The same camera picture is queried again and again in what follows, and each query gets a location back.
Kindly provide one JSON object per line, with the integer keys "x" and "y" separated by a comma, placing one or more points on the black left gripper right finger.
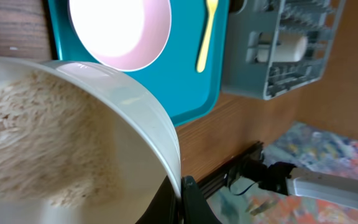
{"x": 195, "y": 208}

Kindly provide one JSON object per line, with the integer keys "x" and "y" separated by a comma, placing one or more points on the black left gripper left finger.
{"x": 163, "y": 208}

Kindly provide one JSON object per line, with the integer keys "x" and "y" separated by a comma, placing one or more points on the pale green bowl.
{"x": 147, "y": 147}

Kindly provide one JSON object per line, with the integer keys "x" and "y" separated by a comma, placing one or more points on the beige rice grains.
{"x": 56, "y": 144}

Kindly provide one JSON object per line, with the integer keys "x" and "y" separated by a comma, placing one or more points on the white plastic cup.
{"x": 289, "y": 48}

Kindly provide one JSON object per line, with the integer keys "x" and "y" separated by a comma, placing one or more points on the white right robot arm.
{"x": 288, "y": 179}

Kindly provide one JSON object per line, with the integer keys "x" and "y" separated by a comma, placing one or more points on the grey dishwasher rack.
{"x": 247, "y": 20}

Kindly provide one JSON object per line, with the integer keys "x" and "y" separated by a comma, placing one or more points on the colourful floor mat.
{"x": 303, "y": 146}

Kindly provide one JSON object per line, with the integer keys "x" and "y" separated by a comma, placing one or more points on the teal plastic tray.
{"x": 183, "y": 92}

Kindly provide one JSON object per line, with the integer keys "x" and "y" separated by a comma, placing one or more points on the large pink plate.
{"x": 127, "y": 35}

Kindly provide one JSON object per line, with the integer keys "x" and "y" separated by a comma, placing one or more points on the yellow plastic spoon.
{"x": 211, "y": 6}

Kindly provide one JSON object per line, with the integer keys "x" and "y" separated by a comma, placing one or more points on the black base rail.
{"x": 230, "y": 171}

